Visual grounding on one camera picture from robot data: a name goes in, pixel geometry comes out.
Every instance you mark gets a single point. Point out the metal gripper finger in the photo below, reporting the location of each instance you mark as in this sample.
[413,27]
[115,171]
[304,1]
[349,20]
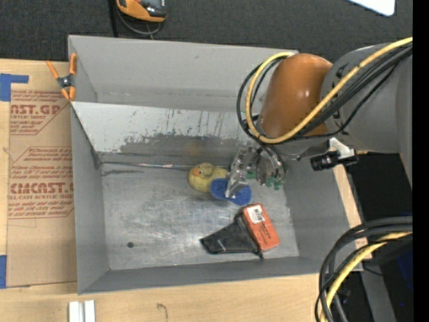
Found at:
[235,186]
[242,161]

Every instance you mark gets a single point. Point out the blue round sponge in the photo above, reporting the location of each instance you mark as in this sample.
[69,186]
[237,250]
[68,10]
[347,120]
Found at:
[219,188]

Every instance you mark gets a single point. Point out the yellow rubber duck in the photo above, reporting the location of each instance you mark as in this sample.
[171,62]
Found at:
[202,176]

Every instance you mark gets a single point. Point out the orange box with white label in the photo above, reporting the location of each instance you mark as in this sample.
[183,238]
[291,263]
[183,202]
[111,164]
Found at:
[261,226]

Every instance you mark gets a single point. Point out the black pouch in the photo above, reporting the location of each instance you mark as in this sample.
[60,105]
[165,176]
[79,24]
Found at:
[229,238]

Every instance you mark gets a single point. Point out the grey metal bin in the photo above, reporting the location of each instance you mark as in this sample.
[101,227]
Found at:
[161,213]

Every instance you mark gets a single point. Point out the brown cardboard board red print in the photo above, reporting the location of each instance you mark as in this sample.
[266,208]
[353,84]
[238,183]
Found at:
[37,166]

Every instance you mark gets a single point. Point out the black cylinder on white bracket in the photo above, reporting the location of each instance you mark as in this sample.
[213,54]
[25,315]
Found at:
[330,161]

